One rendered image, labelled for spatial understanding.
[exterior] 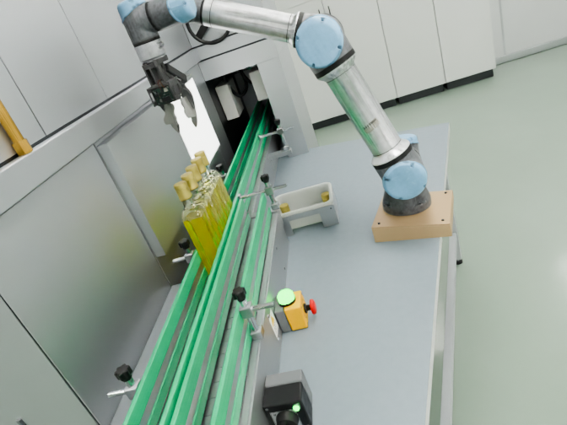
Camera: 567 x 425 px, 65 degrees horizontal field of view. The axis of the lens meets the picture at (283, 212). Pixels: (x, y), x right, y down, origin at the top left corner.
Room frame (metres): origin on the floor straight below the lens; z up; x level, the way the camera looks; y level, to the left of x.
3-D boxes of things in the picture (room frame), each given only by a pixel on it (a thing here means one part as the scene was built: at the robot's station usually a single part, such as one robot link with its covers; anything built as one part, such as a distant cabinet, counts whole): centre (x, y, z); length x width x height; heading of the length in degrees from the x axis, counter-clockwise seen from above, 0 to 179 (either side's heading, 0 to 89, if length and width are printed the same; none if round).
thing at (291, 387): (0.66, 0.12, 0.79); 0.08 x 0.08 x 0.08; 78
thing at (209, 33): (2.20, 0.01, 1.49); 0.21 x 0.05 x 0.21; 78
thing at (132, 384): (0.67, 0.40, 0.94); 0.07 x 0.04 x 0.13; 78
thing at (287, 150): (1.99, -0.09, 0.90); 0.17 x 0.05 x 0.23; 78
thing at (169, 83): (1.31, 0.19, 1.39); 0.09 x 0.08 x 0.12; 162
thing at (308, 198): (1.46, -0.08, 0.80); 0.22 x 0.17 x 0.09; 78
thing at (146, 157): (1.56, 0.27, 1.15); 0.90 x 0.03 x 0.34; 168
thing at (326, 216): (1.47, -0.05, 0.79); 0.27 x 0.17 x 0.08; 78
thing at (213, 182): (1.28, 0.19, 0.99); 0.06 x 0.06 x 0.21; 77
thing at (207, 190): (1.22, 0.20, 0.99); 0.06 x 0.06 x 0.21; 79
